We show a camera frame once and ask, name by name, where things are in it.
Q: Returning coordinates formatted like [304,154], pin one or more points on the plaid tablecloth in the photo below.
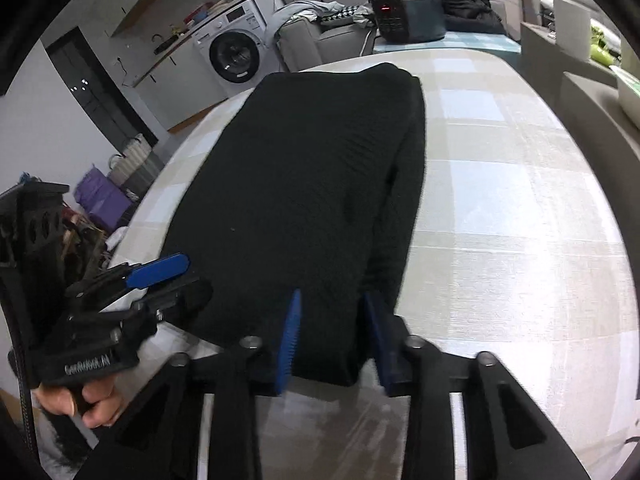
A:
[500,235]

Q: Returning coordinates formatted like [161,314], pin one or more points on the grey sofa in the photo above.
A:
[305,45]

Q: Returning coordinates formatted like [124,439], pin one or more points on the dark glass door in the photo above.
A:
[95,90]

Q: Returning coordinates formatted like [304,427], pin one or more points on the yellow green packet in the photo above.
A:
[605,45]

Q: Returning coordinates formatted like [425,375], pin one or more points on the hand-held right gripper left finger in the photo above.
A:
[290,345]

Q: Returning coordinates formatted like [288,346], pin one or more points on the houndstooth pillow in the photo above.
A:
[350,12]

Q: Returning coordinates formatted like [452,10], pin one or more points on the light blue blanket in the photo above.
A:
[300,12]

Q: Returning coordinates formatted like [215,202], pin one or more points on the light blue side table cover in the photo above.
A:
[475,42]

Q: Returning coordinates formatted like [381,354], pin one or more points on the person's left hand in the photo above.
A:
[95,410]

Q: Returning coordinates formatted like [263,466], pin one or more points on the grey side counter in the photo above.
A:
[585,105]

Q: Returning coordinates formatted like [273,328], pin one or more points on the dark rice cooker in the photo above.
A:
[415,17]

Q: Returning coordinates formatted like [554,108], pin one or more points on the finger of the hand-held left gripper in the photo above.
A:
[185,300]
[157,270]

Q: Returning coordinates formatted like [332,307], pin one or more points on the black knit sweater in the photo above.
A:
[310,185]

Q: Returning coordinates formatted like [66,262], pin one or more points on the white washing machine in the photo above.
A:
[235,55]

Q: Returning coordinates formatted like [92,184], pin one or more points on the white kitchen base cabinet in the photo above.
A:
[175,90]

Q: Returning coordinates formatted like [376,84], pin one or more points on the woven laundry basket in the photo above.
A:
[135,170]

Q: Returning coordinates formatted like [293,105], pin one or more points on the red box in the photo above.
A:
[196,15]

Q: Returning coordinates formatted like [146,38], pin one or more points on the purple bag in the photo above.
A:
[102,200]

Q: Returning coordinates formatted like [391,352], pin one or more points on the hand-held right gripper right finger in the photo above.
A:
[380,340]

